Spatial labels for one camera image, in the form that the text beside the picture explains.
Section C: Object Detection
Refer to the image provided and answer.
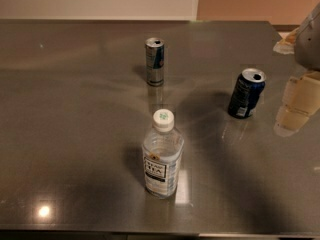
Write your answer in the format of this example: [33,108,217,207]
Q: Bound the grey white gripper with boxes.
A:
[273,3,320,137]

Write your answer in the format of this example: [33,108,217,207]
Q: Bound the clear plastic water bottle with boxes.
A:
[142,109,184,198]

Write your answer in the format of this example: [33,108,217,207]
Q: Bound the dark blue soda can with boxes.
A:
[228,68,266,119]

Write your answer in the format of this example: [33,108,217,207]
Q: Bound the silver blue redbull can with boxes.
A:
[145,37,165,86]

